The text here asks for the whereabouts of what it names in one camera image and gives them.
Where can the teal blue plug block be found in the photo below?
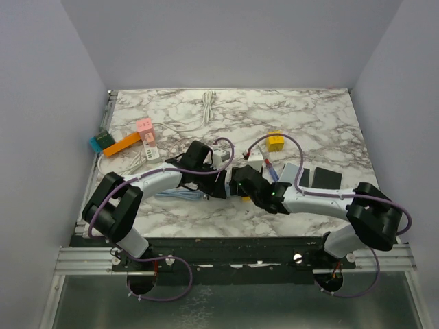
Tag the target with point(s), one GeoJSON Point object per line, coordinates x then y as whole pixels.
{"type": "Point", "coordinates": [101, 141]}

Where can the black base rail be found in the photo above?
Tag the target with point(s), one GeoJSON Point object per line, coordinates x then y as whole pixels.
{"type": "Point", "coordinates": [237, 261]}

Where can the yellow cube socket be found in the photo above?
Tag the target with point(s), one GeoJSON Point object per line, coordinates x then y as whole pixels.
{"type": "Point", "coordinates": [274, 142]}

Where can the blue red screwdriver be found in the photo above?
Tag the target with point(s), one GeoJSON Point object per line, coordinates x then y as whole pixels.
{"type": "Point", "coordinates": [269, 167]}

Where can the orange power strip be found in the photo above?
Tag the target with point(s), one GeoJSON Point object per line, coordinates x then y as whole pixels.
{"type": "Point", "coordinates": [122, 145]}

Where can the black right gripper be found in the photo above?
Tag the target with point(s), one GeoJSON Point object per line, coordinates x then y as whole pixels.
{"type": "Point", "coordinates": [234, 190]}

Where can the black block under box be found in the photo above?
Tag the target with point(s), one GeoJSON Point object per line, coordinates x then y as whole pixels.
{"type": "Point", "coordinates": [305, 178]}

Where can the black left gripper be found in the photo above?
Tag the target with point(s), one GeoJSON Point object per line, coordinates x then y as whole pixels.
{"type": "Point", "coordinates": [215, 186]}

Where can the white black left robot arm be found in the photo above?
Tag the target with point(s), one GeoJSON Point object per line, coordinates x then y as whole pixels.
{"type": "Point", "coordinates": [113, 206]}

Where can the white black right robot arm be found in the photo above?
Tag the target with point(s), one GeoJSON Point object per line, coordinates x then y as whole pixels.
{"type": "Point", "coordinates": [373, 219]}

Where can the white green usb charger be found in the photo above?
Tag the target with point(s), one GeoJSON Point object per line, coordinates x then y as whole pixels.
{"type": "Point", "coordinates": [151, 153]}

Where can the black flat block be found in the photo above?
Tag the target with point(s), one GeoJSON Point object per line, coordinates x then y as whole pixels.
{"type": "Point", "coordinates": [326, 179]}

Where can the light blue power strip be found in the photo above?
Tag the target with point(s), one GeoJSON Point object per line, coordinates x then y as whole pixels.
{"type": "Point", "coordinates": [227, 189]}

